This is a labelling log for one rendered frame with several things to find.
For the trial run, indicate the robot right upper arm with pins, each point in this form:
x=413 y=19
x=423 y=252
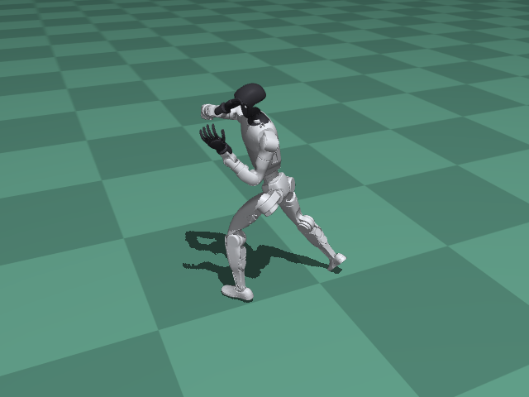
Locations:
x=235 y=114

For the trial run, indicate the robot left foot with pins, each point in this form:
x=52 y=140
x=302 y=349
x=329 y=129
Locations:
x=230 y=290

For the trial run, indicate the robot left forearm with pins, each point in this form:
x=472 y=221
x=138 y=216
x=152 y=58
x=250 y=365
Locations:
x=239 y=168

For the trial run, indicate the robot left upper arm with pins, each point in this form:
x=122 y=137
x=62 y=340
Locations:
x=269 y=144

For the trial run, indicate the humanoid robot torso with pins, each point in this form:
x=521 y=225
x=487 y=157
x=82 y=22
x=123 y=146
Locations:
x=273 y=180

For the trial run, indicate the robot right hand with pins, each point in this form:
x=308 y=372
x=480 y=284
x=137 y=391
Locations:
x=226 y=107

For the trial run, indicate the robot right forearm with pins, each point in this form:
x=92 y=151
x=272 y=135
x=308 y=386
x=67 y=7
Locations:
x=208 y=111

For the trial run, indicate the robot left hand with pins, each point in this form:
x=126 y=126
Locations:
x=216 y=142

